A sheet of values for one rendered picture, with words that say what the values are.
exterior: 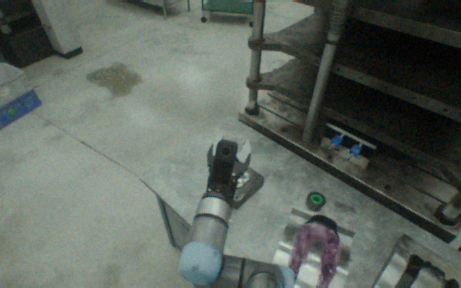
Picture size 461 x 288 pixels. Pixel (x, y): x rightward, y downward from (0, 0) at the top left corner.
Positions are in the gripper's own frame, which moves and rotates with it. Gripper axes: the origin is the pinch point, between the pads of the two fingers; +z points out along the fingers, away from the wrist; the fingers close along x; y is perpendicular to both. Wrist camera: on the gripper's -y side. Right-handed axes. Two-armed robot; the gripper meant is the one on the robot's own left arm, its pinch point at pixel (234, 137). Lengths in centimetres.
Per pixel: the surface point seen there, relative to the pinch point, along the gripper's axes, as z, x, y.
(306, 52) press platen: 86, 23, 14
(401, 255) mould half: 5, 69, 43
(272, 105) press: 108, 16, 65
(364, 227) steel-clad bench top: 23, 64, 57
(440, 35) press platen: 62, 63, -15
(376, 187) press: 49, 74, 58
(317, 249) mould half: 4, 40, 51
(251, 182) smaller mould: 32, 11, 58
